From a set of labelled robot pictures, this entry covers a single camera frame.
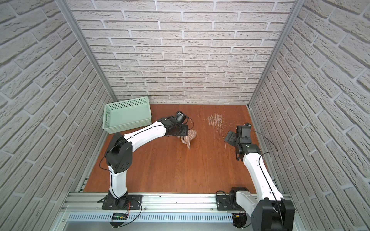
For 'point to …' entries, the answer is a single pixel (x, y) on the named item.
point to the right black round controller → (239, 219)
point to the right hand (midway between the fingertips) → (231, 136)
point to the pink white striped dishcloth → (186, 139)
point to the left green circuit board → (120, 216)
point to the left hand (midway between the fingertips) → (184, 127)
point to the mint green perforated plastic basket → (124, 116)
